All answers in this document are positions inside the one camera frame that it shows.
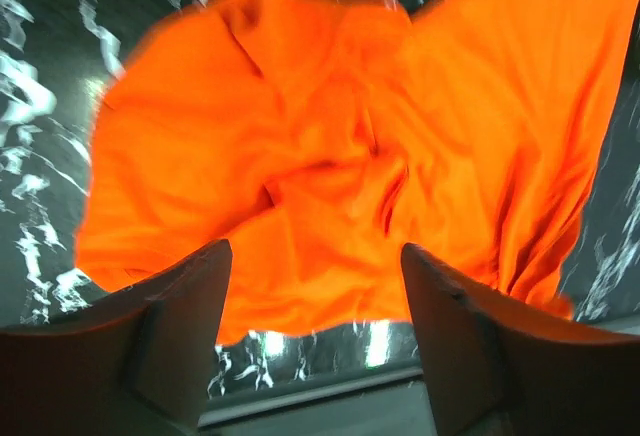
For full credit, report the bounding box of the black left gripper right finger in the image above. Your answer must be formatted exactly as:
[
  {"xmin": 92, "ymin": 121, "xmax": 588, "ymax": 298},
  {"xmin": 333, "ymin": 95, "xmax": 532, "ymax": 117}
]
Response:
[{"xmin": 401, "ymin": 244, "xmax": 639, "ymax": 435}]

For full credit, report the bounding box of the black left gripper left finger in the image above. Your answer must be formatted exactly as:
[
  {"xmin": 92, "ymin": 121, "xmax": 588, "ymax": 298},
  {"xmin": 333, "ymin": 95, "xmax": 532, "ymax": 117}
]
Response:
[{"xmin": 1, "ymin": 240, "xmax": 232, "ymax": 435}]

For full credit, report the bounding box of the orange t shirt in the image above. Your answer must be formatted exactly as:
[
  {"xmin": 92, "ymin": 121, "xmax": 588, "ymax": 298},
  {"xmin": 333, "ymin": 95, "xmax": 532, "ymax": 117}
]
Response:
[{"xmin": 76, "ymin": 0, "xmax": 639, "ymax": 345}]

